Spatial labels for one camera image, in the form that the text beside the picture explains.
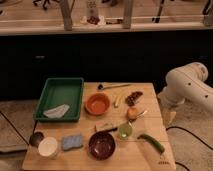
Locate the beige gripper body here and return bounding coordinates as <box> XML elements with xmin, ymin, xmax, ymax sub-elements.
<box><xmin>162</xmin><ymin>106</ymin><xmax>176</xmax><ymax>127</ymax></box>

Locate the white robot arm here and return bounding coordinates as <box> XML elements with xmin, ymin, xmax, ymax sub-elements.
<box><xmin>157</xmin><ymin>62</ymin><xmax>213</xmax><ymax>126</ymax></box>

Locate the orange red bowl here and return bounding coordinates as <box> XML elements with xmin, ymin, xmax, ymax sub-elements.
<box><xmin>84</xmin><ymin>93</ymin><xmax>110</xmax><ymax>116</ymax></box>

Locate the dark purple bowl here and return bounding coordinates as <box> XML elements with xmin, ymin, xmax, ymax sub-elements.
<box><xmin>88</xmin><ymin>132</ymin><xmax>116</xmax><ymax>160</ymax></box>

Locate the metal spoon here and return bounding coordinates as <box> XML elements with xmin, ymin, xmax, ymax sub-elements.
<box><xmin>135</xmin><ymin>110</ymin><xmax>147</xmax><ymax>120</ymax></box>

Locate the dark red grapes bunch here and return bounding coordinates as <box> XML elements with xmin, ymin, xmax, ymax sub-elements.
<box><xmin>125</xmin><ymin>91</ymin><xmax>143</xmax><ymax>106</ymax></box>

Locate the small green cup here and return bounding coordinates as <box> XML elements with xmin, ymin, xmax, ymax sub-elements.
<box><xmin>118</xmin><ymin>123</ymin><xmax>133</xmax><ymax>139</ymax></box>

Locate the yellow banana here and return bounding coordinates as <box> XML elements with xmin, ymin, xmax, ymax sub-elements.
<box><xmin>114</xmin><ymin>92</ymin><xmax>124</xmax><ymax>108</ymax></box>

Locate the blue sponge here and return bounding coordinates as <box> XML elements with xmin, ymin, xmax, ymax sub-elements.
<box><xmin>62</xmin><ymin>134</ymin><xmax>83</xmax><ymax>151</ymax></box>

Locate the green plastic tray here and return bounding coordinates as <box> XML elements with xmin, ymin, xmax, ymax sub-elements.
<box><xmin>34</xmin><ymin>78</ymin><xmax>84</xmax><ymax>122</ymax></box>

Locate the grey cloth in tray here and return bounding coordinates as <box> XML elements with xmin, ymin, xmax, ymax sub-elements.
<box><xmin>43</xmin><ymin>104</ymin><xmax>70</xmax><ymax>118</ymax></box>

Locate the white cup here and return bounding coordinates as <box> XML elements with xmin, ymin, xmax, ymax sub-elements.
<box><xmin>38</xmin><ymin>137</ymin><xmax>58</xmax><ymax>158</ymax></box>

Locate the dark metal cup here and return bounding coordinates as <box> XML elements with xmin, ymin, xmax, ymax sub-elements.
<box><xmin>29</xmin><ymin>132</ymin><xmax>44</xmax><ymax>147</ymax></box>

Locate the black cable on floor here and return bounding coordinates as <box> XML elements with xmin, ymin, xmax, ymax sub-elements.
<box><xmin>165</xmin><ymin>125</ymin><xmax>213</xmax><ymax>151</ymax></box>

